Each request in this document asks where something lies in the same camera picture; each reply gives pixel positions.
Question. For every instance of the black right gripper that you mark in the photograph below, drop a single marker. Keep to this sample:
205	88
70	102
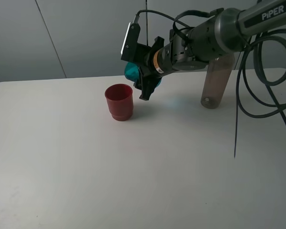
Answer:
157	58

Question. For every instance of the teal transparent cup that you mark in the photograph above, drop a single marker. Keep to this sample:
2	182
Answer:
135	73

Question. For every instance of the brown transparent bottle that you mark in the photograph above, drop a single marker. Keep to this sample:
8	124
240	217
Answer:
216	80

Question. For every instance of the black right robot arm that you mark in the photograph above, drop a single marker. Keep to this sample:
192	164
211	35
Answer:
192	48

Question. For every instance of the red plastic cup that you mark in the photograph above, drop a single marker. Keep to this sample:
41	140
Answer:
119	99

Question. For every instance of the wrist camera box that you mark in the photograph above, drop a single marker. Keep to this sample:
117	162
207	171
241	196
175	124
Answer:
130	42

